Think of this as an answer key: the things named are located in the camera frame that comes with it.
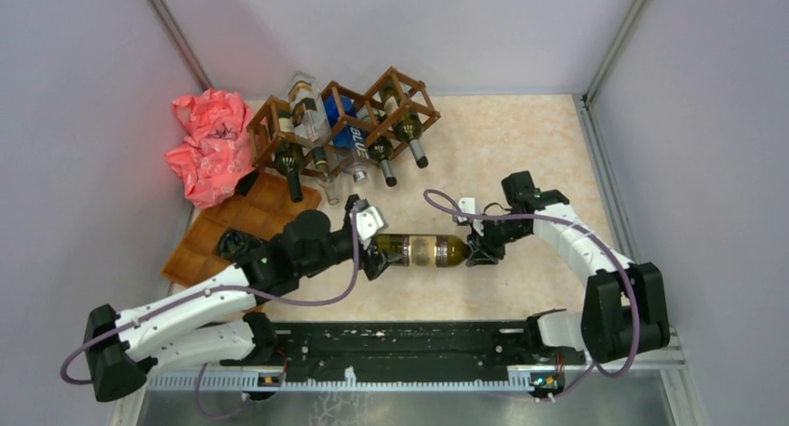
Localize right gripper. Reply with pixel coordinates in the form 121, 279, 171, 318
466, 211, 530, 265

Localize clear glass bottle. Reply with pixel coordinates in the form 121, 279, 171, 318
314, 159, 340, 206

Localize dark green wine bottle front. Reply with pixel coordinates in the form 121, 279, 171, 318
357, 108, 397, 187

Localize dark green wine bottle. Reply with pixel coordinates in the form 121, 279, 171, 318
357, 108, 397, 187
379, 81, 429, 168

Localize brown wooden wine rack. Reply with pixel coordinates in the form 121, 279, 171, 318
247, 67, 441, 168

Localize blue square glass bottle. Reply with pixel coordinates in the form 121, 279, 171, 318
324, 97, 372, 183

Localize clear labelled liquor bottle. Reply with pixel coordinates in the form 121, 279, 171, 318
288, 72, 331, 177

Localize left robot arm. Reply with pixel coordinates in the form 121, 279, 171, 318
60, 194, 387, 403

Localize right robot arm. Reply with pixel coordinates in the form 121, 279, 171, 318
455, 171, 670, 364

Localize wooden compartment tray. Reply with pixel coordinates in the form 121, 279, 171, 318
161, 173, 321, 286

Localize rolled dark belt upper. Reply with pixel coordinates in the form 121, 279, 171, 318
216, 229, 265, 262

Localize pink plastic bag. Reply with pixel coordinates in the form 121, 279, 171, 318
165, 88, 254, 209

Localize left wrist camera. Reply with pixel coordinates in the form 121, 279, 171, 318
353, 206, 388, 245

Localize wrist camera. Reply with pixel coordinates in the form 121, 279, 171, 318
453, 197, 478, 226
353, 206, 388, 245

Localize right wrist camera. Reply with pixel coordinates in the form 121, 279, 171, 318
453, 197, 478, 226

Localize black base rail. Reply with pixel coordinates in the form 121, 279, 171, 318
132, 319, 686, 393

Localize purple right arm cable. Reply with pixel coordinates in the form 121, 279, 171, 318
423, 189, 642, 403

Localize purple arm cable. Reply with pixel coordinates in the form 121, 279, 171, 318
423, 189, 642, 403
60, 212, 362, 419

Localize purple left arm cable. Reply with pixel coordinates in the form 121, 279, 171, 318
60, 212, 362, 419

